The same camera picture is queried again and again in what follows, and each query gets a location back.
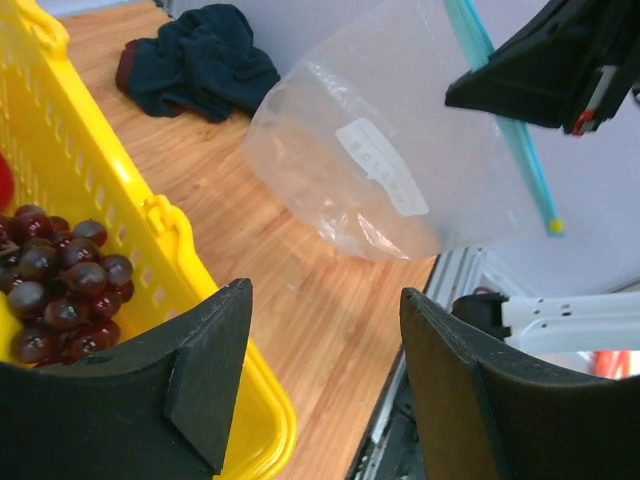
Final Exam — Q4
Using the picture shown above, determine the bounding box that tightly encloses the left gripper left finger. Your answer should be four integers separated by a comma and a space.
1, 279, 253, 480

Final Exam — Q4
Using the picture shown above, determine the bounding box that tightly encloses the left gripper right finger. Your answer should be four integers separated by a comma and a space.
400, 288, 639, 479

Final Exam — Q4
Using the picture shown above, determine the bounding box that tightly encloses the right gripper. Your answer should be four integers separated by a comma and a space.
445, 1, 639, 136

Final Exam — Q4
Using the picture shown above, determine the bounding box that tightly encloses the clear zip top bag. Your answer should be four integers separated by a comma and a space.
243, 1, 564, 260

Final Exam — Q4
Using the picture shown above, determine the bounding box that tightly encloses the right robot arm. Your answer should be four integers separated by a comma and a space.
445, 1, 639, 354

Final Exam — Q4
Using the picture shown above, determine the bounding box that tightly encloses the purple grapes bunch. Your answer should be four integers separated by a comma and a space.
1, 205, 135, 367

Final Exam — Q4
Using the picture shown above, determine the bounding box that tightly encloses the yellow plastic basket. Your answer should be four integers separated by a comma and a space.
1, 1, 296, 479

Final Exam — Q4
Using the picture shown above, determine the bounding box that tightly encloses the red apple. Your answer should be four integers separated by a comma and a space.
0, 155, 15, 211

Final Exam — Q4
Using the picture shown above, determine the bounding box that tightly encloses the dark navy cloth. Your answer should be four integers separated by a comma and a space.
115, 4, 281, 123

